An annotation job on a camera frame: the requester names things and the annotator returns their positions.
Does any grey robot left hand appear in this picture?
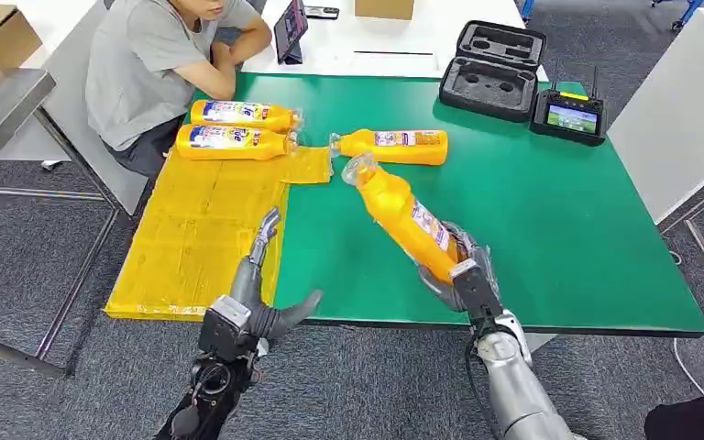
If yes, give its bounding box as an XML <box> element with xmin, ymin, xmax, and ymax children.
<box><xmin>226</xmin><ymin>206</ymin><xmax>325</xmax><ymax>341</ymax></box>

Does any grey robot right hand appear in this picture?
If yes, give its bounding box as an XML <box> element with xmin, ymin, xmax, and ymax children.
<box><xmin>417</xmin><ymin>221</ymin><xmax>501</xmax><ymax>314</ymax></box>

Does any orange drink bottle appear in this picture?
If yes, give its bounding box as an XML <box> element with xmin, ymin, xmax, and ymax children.
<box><xmin>173</xmin><ymin>122</ymin><xmax>299</xmax><ymax>163</ymax></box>
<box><xmin>340</xmin><ymin>152</ymin><xmax>469</xmax><ymax>286</ymax></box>
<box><xmin>188</xmin><ymin>98</ymin><xmax>303</xmax><ymax>136</ymax></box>
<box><xmin>328</xmin><ymin>127</ymin><xmax>450</xmax><ymax>167</ymax></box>

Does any yellow sheet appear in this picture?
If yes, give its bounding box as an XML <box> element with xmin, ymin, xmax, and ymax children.
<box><xmin>103</xmin><ymin>143</ymin><xmax>334</xmax><ymax>322</ymax></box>

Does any white table leg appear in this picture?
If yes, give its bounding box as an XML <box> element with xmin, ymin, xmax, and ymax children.
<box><xmin>523</xmin><ymin>332</ymin><xmax>557</xmax><ymax>355</ymax></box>

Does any green table mat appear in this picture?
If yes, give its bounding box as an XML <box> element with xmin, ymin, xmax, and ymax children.
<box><xmin>184</xmin><ymin>71</ymin><xmax>704</xmax><ymax>339</ymax></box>

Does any open black foam case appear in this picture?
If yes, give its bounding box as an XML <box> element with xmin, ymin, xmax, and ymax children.
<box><xmin>437</xmin><ymin>19</ymin><xmax>548</xmax><ymax>125</ymax></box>

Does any black remote controller with screen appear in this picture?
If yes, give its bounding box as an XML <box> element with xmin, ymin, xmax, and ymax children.
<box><xmin>528</xmin><ymin>64</ymin><xmax>608</xmax><ymax>148</ymax></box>

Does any white desk side panel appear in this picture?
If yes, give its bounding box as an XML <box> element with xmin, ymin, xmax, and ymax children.
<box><xmin>0</xmin><ymin>0</ymin><xmax>150</xmax><ymax>215</ymax></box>

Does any person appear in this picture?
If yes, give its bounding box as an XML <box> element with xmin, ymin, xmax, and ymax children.
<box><xmin>83</xmin><ymin>0</ymin><xmax>275</xmax><ymax>178</ymax></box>

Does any thin black rod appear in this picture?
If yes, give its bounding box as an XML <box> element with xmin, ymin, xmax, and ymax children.
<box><xmin>353</xmin><ymin>49</ymin><xmax>435</xmax><ymax>57</ymax></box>

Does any black tablet on stand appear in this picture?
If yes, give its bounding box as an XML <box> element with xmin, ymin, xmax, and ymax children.
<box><xmin>272</xmin><ymin>0</ymin><xmax>310</xmax><ymax>66</ymax></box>

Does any black phone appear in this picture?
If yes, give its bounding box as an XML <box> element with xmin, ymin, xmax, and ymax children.
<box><xmin>302</xmin><ymin>5</ymin><xmax>341</xmax><ymax>21</ymax></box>

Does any small cardboard box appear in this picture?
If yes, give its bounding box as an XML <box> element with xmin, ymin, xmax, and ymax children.
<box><xmin>353</xmin><ymin>0</ymin><xmax>416</xmax><ymax>22</ymax></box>

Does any large cardboard box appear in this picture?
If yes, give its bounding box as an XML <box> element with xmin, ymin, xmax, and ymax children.
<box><xmin>0</xmin><ymin>4</ymin><xmax>44</xmax><ymax>70</ymax></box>

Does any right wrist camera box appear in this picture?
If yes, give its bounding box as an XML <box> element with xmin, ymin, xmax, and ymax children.
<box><xmin>448</xmin><ymin>257</ymin><xmax>506</xmax><ymax>327</ymax></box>

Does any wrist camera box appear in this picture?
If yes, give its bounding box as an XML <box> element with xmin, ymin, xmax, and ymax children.
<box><xmin>448</xmin><ymin>257</ymin><xmax>506</xmax><ymax>327</ymax></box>
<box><xmin>198</xmin><ymin>293</ymin><xmax>254</xmax><ymax>365</ymax></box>

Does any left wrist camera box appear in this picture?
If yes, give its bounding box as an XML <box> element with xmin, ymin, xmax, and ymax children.
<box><xmin>198</xmin><ymin>293</ymin><xmax>254</xmax><ymax>365</ymax></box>

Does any white floor cable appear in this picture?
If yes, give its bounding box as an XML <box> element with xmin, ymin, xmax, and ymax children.
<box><xmin>672</xmin><ymin>337</ymin><xmax>704</xmax><ymax>398</ymax></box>

